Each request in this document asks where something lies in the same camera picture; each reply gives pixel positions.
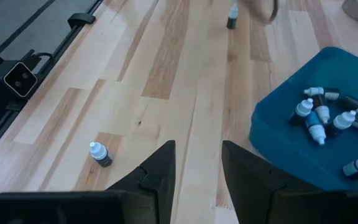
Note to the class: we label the black table-level camera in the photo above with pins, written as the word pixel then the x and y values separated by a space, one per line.
pixel 20 79

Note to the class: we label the black table clamp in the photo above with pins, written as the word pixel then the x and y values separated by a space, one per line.
pixel 81 18

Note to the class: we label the blue plastic bin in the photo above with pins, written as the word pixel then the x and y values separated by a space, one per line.
pixel 278 140

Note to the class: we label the black aluminium table frame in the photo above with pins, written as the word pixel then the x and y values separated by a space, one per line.
pixel 63 40

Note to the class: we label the small purple dropper bottle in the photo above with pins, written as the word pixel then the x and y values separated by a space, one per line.
pixel 345 119

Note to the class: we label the small brown dropper bottle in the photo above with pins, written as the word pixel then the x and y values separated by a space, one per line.
pixel 322 112

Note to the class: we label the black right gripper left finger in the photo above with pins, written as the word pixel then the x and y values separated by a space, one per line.
pixel 151 196

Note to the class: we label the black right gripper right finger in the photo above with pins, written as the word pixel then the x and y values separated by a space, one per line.
pixel 253 199

